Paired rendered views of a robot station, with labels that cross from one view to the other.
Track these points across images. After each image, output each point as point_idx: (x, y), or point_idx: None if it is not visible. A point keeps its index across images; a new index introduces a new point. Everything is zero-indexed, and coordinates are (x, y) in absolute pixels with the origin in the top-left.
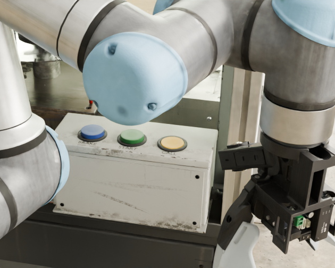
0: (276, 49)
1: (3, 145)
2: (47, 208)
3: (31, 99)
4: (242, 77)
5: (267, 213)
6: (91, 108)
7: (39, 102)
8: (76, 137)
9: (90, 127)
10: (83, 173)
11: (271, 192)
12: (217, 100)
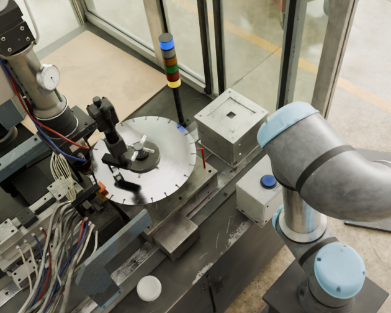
0: None
1: (325, 224)
2: (249, 229)
3: (179, 195)
4: (327, 103)
5: None
6: (210, 169)
7: (187, 192)
8: (267, 190)
9: (265, 179)
10: (276, 200)
11: None
12: (264, 114)
